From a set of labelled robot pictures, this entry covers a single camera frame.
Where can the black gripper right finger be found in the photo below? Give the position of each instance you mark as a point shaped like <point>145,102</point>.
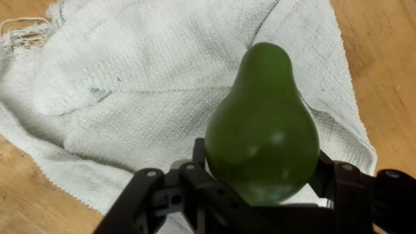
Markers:
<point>368,203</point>

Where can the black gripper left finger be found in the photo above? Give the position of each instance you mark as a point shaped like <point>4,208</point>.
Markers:
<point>147,203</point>

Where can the white knitted towel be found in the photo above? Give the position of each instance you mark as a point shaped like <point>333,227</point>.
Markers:
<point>131,86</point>

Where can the green toy pear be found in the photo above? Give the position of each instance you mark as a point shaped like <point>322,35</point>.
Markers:
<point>264,130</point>

